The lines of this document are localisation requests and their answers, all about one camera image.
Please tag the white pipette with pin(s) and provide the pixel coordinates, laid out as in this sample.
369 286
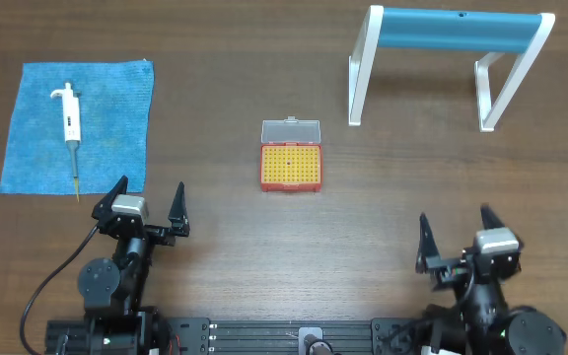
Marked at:
71 118

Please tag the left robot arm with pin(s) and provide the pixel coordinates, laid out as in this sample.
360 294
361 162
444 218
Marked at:
97 283

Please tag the mounting rail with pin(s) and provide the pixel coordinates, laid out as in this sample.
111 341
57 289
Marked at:
264 335

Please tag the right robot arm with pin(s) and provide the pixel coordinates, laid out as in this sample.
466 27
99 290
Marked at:
530 330

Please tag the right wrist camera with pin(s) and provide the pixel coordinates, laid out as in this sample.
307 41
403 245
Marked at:
496 241

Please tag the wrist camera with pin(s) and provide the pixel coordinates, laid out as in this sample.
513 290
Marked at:
128 204
496 241

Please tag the blue cloth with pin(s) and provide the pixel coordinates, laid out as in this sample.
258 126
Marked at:
111 123

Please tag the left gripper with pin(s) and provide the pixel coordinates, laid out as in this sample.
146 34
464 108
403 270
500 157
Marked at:
156 234

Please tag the red and yellow tip box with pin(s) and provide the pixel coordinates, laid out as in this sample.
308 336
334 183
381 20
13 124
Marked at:
291 165

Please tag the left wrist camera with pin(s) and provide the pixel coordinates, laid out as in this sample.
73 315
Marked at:
128 204

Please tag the white and blue stand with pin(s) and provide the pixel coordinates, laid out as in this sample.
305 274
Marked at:
451 29

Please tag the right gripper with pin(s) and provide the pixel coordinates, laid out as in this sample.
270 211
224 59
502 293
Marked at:
491 268

